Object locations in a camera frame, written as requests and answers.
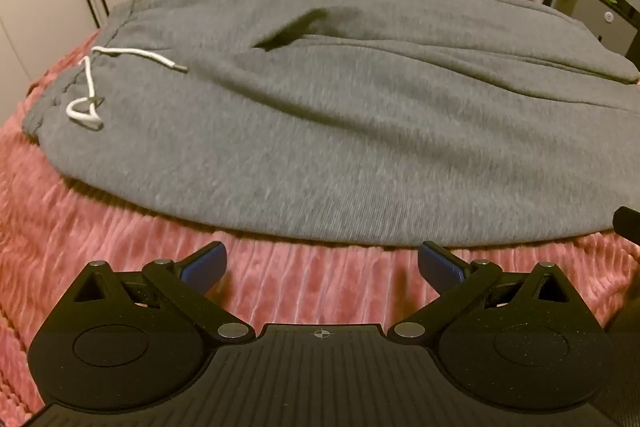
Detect grey cabinet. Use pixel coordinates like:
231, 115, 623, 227
550, 0, 640, 70

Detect pink ribbed blanket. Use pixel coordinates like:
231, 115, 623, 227
0, 0, 640, 413

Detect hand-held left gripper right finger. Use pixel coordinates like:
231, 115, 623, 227
392, 241, 569, 341

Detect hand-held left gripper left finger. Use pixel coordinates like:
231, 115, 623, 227
72, 242, 257, 344

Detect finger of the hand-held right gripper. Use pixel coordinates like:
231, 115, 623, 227
612, 206, 640, 241

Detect grey pants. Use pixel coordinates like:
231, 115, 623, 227
22, 0, 640, 248

